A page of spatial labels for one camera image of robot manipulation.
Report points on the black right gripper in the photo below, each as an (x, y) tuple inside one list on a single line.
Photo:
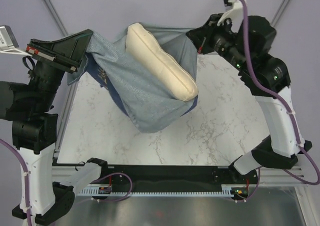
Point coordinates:
[(202, 35)]

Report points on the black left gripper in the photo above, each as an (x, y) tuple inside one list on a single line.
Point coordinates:
[(70, 49)]

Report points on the cream white pillow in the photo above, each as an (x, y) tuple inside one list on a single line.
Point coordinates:
[(174, 63)]

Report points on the blue denim pillowcase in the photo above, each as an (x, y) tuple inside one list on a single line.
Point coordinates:
[(139, 94)]

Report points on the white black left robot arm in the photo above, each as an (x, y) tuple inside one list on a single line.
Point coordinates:
[(34, 128)]

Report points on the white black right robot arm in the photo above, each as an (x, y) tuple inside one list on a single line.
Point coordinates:
[(279, 150)]

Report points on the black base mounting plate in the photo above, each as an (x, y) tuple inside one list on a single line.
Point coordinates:
[(181, 176)]

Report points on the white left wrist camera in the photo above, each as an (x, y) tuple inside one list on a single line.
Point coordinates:
[(8, 42)]

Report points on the white slotted cable duct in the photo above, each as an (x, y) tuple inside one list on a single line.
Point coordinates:
[(100, 190)]

